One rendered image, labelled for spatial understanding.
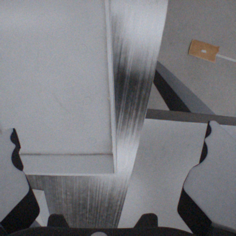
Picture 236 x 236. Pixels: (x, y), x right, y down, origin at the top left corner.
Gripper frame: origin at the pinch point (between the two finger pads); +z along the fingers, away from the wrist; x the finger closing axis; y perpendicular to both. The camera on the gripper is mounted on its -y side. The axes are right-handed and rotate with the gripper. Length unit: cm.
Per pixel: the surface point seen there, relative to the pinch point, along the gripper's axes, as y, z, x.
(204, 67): 18, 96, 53
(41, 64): -2.0, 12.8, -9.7
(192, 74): 22, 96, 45
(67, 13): -8.1, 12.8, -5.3
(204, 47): 5, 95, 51
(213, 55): 10, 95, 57
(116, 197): 24.8, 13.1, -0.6
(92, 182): 20.3, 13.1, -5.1
